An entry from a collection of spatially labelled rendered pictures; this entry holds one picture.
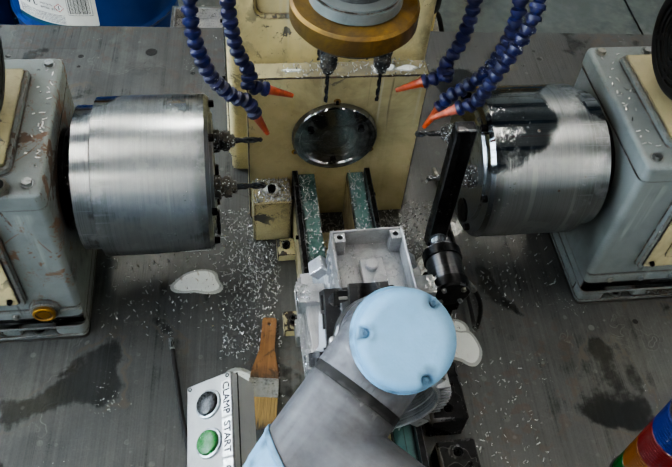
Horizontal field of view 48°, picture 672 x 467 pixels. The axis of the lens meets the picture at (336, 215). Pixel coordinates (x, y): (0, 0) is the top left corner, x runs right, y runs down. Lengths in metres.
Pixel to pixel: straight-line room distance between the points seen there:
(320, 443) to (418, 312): 0.11
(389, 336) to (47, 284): 0.80
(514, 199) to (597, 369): 0.37
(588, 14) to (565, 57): 1.69
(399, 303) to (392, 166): 0.89
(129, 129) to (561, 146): 0.64
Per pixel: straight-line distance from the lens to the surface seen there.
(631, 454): 0.99
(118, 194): 1.11
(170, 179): 1.10
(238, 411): 0.95
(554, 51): 1.98
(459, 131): 1.02
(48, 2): 2.70
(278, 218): 1.38
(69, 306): 1.29
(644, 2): 3.85
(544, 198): 1.21
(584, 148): 1.22
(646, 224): 1.33
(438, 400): 1.04
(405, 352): 0.53
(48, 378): 1.33
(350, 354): 0.55
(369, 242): 1.04
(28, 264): 1.21
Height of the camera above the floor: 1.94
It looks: 50 degrees down
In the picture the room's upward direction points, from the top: 6 degrees clockwise
